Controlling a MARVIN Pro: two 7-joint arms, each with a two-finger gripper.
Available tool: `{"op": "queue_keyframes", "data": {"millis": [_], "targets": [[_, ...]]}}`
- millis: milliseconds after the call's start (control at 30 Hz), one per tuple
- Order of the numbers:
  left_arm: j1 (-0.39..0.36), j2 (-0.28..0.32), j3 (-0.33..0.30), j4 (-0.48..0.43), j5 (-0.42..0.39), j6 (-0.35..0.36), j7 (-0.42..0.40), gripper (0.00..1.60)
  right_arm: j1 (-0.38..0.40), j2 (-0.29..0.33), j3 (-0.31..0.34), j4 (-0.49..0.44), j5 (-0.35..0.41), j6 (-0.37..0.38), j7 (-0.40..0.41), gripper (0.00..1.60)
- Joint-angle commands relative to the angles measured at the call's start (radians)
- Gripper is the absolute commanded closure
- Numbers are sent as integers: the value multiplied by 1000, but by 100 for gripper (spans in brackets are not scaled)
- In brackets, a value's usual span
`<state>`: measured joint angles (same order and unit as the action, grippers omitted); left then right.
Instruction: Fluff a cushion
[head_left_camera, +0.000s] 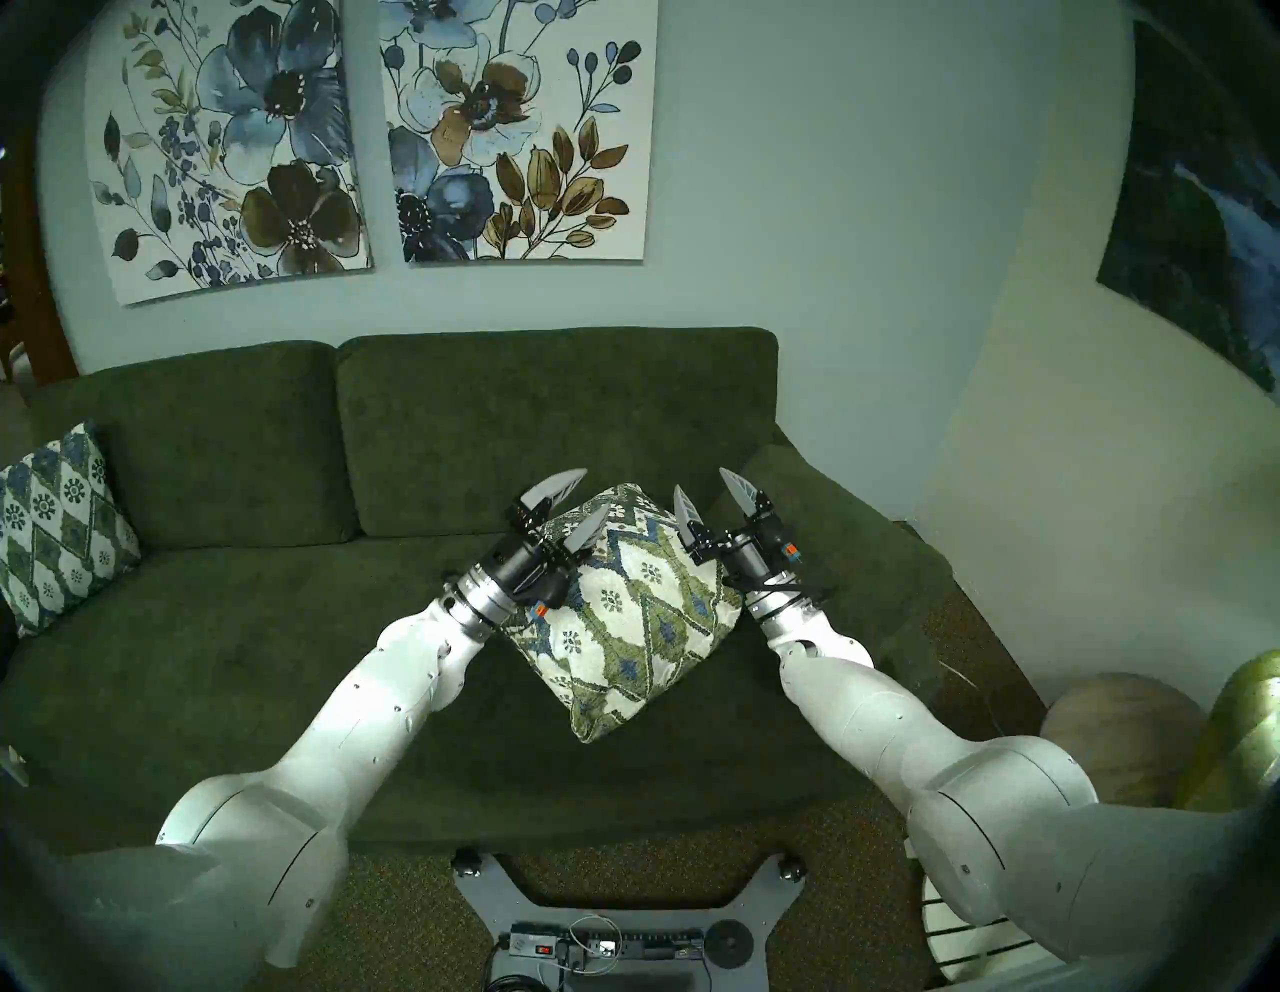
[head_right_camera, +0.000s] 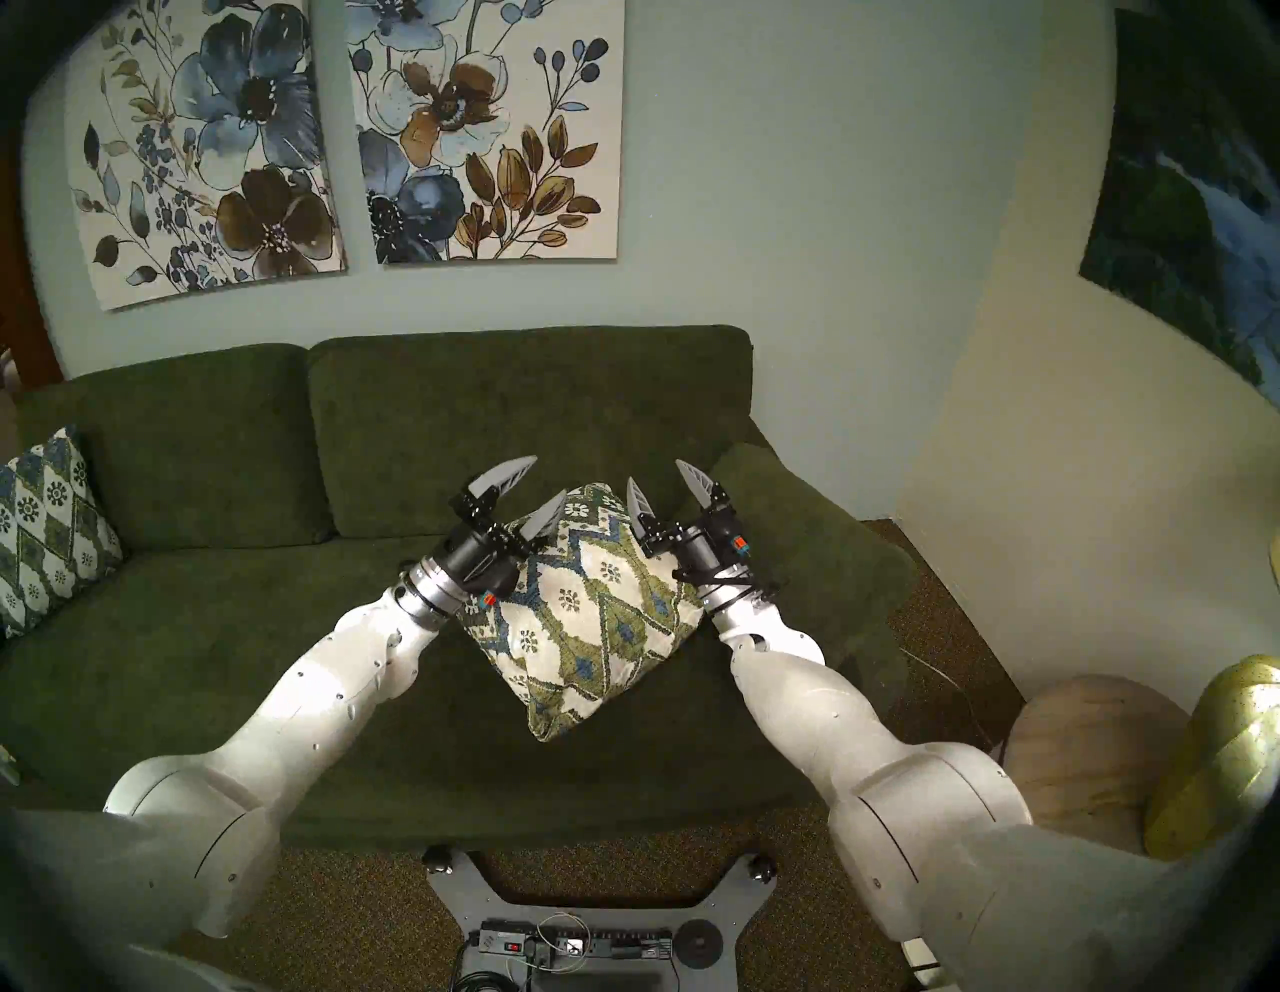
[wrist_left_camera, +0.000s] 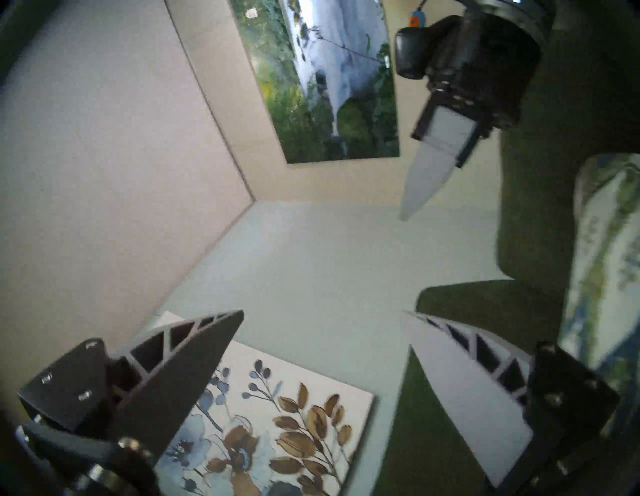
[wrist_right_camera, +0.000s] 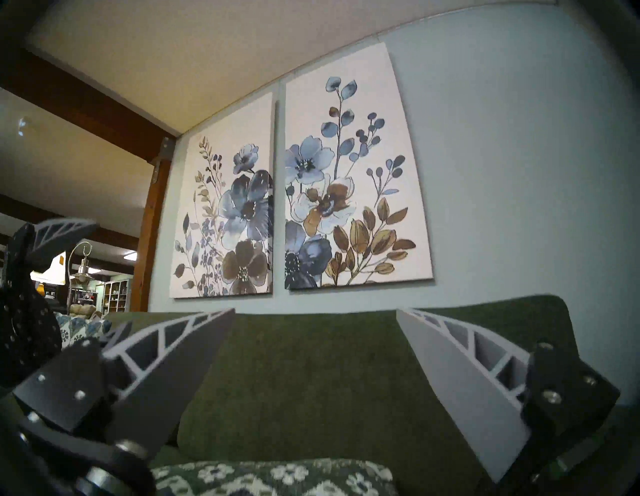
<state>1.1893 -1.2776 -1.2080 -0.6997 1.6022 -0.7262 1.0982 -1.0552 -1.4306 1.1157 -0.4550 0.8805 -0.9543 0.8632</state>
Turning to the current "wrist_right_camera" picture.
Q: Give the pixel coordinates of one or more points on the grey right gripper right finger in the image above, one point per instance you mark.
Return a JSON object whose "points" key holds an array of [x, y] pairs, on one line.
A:
{"points": [[470, 395]]}

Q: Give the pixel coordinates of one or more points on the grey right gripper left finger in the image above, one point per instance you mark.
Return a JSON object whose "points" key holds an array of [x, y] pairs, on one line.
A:
{"points": [[150, 390]]}

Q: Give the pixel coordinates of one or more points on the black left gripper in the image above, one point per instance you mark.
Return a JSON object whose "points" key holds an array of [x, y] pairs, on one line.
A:
{"points": [[25, 335]]}

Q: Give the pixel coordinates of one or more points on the green white patterned cushion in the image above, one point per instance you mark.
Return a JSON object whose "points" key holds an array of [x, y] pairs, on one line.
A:
{"points": [[275, 480], [82, 327]]}

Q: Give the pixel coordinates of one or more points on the white shade table lamp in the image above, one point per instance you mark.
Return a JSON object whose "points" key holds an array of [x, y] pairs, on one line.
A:
{"points": [[52, 272]]}

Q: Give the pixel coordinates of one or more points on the metal arc hanging lamp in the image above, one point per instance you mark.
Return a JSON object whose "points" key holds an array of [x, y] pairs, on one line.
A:
{"points": [[82, 270]]}

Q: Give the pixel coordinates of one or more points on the pale shelf cabinet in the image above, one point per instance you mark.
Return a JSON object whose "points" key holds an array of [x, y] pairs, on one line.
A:
{"points": [[117, 297]]}

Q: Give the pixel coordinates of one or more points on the dark green fabric sofa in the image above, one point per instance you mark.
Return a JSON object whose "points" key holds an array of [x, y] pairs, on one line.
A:
{"points": [[325, 375]]}

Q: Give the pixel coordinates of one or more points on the floral canvas with blue flowers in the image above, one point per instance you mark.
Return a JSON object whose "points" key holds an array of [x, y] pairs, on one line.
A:
{"points": [[220, 175]]}

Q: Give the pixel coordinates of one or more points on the floral canvas with brown leaves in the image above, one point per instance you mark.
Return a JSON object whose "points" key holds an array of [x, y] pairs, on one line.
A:
{"points": [[350, 150]]}

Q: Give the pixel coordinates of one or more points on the dark wooden door frame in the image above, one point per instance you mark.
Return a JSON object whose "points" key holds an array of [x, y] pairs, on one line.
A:
{"points": [[150, 250]]}

